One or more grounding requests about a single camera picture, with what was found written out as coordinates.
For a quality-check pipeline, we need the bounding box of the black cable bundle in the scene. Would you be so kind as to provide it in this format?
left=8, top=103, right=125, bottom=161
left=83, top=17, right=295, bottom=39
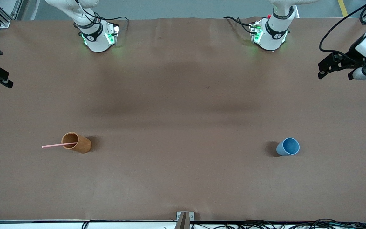
left=190, top=218, right=366, bottom=229

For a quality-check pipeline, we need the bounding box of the pink chopstick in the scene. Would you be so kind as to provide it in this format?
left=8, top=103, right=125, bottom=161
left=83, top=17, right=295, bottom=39
left=41, top=143, right=77, bottom=149

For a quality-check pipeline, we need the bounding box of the brown cylindrical cup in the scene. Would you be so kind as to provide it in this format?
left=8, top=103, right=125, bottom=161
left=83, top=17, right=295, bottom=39
left=61, top=132, right=92, bottom=154

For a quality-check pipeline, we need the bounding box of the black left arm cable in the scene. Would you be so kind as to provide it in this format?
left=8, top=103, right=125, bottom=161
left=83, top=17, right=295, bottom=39
left=319, top=0, right=366, bottom=53

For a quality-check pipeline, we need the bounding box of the black left base cable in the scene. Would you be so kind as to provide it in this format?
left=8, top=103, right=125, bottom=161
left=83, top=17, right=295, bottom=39
left=223, top=16, right=254, bottom=34

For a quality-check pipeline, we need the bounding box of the brown paper table cover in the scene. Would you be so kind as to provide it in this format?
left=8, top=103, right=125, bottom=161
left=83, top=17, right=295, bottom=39
left=0, top=17, right=366, bottom=222

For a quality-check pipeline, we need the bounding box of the metal bracket with post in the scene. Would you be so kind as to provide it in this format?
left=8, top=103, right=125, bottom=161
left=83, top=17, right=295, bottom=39
left=176, top=211, right=194, bottom=229

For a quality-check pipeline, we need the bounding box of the blue cup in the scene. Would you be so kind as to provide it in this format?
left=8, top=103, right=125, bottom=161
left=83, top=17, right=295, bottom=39
left=276, top=137, right=300, bottom=156

